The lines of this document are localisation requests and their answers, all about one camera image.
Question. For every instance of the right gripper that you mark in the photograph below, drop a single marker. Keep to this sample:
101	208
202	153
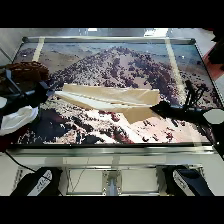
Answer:
162	109

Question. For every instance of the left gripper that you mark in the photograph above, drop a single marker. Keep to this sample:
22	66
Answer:
42	95

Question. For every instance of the beige shirt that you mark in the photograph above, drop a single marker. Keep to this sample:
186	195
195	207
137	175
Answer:
110	100

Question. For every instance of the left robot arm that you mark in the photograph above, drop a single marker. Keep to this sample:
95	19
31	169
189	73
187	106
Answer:
20	100

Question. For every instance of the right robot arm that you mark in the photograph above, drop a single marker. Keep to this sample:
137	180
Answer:
200	116

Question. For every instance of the white garment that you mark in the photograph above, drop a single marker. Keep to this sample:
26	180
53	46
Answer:
15	120

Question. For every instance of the dark red garment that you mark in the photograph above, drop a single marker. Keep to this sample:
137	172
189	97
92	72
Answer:
7	141

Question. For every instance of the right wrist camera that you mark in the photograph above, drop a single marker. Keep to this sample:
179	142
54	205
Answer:
191	96

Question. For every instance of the silver frame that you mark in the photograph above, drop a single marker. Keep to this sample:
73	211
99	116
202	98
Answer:
111	181

